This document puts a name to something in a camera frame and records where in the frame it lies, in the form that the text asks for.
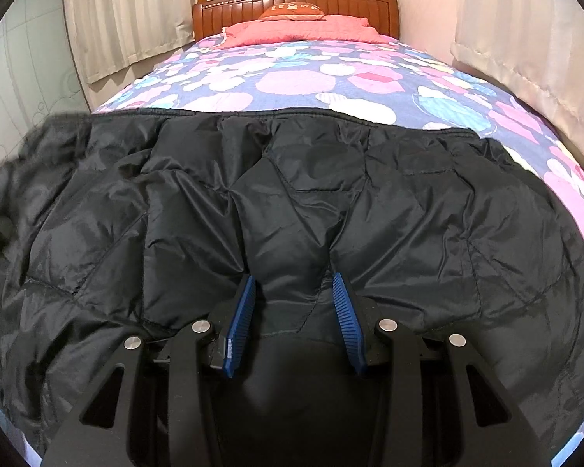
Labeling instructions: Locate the small orange cushion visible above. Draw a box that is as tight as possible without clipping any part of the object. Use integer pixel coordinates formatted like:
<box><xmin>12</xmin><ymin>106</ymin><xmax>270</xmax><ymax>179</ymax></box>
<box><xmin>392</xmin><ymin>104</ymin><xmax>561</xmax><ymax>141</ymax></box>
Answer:
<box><xmin>259</xmin><ymin>1</ymin><xmax>328</xmax><ymax>23</ymax></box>

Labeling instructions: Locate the floral bed sheet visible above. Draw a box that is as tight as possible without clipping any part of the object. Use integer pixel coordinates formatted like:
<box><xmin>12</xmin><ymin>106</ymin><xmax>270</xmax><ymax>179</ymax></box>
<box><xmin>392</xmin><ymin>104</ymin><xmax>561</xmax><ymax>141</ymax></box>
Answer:
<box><xmin>0</xmin><ymin>34</ymin><xmax>584</xmax><ymax>467</ymax></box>

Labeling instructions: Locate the frosted glass wardrobe door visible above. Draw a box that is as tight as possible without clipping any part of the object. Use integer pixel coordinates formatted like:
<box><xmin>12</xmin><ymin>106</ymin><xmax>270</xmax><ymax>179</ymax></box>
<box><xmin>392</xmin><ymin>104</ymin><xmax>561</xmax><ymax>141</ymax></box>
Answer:
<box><xmin>0</xmin><ymin>0</ymin><xmax>91</xmax><ymax>191</ymax></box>

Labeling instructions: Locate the wooden headboard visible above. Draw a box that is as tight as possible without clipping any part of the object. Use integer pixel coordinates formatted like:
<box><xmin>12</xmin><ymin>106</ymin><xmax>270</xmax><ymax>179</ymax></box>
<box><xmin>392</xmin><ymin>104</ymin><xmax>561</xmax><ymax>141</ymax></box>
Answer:
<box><xmin>192</xmin><ymin>0</ymin><xmax>401</xmax><ymax>42</ymax></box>

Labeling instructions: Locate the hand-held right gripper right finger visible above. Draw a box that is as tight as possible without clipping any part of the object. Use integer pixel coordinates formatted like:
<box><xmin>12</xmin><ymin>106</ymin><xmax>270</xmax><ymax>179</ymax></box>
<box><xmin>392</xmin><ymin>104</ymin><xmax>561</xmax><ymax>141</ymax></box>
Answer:
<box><xmin>330</xmin><ymin>271</ymin><xmax>552</xmax><ymax>467</ymax></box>

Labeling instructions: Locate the red pillow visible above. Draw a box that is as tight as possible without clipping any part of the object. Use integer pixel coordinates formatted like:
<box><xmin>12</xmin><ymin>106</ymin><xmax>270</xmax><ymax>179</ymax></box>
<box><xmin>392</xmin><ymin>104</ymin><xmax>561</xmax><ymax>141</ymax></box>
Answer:
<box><xmin>216</xmin><ymin>14</ymin><xmax>388</xmax><ymax>50</ymax></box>

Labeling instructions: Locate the short cream curtain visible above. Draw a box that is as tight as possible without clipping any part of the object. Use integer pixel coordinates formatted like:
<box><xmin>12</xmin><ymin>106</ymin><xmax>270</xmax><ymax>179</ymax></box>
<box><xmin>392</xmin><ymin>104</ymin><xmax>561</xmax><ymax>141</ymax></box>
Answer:
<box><xmin>63</xmin><ymin>0</ymin><xmax>198</xmax><ymax>84</ymax></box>

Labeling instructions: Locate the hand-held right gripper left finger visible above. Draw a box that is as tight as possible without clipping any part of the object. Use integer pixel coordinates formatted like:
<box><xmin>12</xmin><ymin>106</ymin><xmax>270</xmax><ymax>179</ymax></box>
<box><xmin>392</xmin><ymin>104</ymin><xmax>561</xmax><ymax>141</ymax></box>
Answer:
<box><xmin>39</xmin><ymin>274</ymin><xmax>259</xmax><ymax>467</ymax></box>

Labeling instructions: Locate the black padded jacket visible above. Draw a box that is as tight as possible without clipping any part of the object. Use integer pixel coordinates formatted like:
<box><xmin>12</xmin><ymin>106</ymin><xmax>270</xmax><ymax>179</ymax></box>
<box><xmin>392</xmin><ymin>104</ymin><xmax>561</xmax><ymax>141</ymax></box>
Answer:
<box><xmin>0</xmin><ymin>107</ymin><xmax>584</xmax><ymax>467</ymax></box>

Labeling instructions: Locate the long cream curtain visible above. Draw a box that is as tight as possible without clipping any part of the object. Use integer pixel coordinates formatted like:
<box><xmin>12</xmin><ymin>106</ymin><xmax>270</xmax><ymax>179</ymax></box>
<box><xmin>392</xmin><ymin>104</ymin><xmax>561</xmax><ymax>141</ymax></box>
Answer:
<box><xmin>450</xmin><ymin>0</ymin><xmax>584</xmax><ymax>167</ymax></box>

